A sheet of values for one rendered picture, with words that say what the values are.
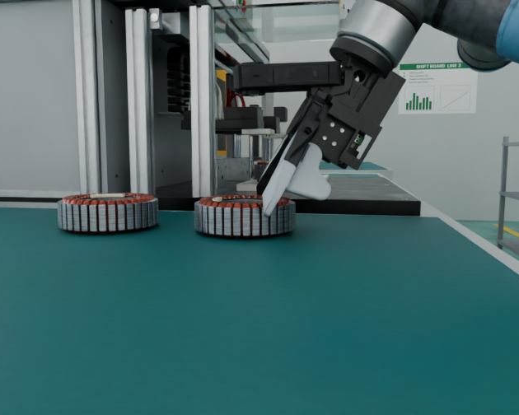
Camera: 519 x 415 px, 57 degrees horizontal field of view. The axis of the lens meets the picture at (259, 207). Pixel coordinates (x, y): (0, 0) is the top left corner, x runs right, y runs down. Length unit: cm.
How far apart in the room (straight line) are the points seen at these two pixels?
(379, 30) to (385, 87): 6
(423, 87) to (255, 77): 585
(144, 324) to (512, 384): 17
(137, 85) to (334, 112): 37
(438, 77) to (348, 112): 588
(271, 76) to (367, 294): 28
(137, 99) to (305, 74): 33
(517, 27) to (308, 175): 24
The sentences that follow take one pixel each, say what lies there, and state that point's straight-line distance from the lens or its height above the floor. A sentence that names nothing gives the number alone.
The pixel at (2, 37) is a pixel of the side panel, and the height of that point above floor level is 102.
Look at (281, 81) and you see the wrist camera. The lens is 51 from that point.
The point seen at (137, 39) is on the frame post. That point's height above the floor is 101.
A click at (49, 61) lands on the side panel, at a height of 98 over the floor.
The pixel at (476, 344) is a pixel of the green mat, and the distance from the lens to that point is 25.
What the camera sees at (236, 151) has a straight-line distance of 115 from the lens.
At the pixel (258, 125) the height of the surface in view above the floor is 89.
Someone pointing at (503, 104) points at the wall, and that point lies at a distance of 651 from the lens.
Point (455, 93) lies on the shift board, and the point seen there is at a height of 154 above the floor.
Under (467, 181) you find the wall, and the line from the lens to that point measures 641.
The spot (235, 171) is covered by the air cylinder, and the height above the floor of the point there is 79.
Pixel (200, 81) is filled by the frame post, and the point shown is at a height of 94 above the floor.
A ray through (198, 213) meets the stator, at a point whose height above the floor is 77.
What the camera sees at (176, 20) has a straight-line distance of 83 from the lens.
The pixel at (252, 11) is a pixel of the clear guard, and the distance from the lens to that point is 82.
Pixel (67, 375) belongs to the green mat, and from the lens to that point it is 22.
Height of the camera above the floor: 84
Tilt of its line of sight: 7 degrees down
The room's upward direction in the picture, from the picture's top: straight up
